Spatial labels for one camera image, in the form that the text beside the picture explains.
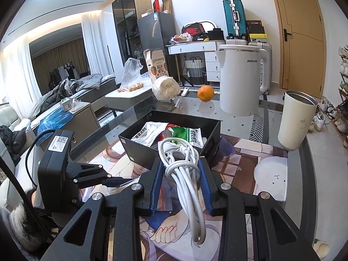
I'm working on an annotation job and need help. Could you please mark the white power cable bundle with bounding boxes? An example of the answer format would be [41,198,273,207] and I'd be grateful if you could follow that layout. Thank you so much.
[157,137,207,245]

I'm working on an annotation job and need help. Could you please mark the black storage box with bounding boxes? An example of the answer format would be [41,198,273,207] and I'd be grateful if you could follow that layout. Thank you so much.
[119,110,221,170]

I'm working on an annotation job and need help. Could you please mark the white printed plastic pouch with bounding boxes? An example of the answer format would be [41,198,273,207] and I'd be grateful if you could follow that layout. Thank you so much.
[131,121,168,147]

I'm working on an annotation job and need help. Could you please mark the red white balloon glue bag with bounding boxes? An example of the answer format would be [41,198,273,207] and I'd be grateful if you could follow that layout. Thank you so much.
[158,124,179,140]

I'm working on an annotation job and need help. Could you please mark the green white sachet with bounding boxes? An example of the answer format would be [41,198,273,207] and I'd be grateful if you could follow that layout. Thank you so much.
[171,127,207,149]

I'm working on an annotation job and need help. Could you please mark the grey side table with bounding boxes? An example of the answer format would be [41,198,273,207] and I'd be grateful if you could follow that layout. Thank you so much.
[104,85,153,111]

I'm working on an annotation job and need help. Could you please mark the orange fruit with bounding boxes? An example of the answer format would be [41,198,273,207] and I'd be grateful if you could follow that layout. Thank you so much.
[197,85,214,102]

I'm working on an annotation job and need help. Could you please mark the bed with clothes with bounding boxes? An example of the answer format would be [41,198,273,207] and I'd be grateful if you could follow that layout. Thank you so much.
[28,74,117,121]

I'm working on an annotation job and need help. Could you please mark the clear bag of fruit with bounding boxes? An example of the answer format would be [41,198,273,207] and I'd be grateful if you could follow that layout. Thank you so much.
[118,58,144,92]

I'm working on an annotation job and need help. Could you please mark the woven basket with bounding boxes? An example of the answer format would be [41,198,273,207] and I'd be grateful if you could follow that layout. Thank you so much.
[185,56,206,85]

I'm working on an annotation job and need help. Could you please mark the white tumbler cup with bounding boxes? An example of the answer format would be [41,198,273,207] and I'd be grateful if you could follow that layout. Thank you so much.
[278,90,317,151]

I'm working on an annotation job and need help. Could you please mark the fruit cardboard box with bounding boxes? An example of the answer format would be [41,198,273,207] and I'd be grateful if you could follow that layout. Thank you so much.
[143,49,169,83]

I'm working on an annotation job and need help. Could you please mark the large white appliance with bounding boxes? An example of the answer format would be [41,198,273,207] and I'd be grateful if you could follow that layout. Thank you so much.
[216,44,270,117]

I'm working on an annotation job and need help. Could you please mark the white drawer desk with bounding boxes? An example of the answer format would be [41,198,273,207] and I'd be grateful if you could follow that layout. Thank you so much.
[167,41,225,85]

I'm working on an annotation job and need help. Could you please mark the wooden shoe rack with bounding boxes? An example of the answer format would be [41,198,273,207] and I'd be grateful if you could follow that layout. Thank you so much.
[335,45,347,147]

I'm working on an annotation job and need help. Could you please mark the grey refrigerator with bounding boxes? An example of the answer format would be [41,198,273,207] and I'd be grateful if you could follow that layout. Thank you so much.
[137,12,179,81]

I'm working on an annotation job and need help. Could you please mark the stacked black yellow boxes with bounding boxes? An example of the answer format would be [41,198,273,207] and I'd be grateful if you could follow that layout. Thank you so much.
[246,20,268,42]

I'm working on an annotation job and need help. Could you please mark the dark glass cabinet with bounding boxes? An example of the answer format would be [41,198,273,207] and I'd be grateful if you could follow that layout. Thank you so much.
[112,0,152,64]

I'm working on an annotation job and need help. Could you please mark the teal suitcase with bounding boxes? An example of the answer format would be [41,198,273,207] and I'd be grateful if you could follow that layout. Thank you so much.
[222,0,248,40]

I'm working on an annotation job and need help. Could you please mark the wooden door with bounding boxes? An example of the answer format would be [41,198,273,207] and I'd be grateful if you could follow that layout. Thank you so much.
[274,0,326,98]

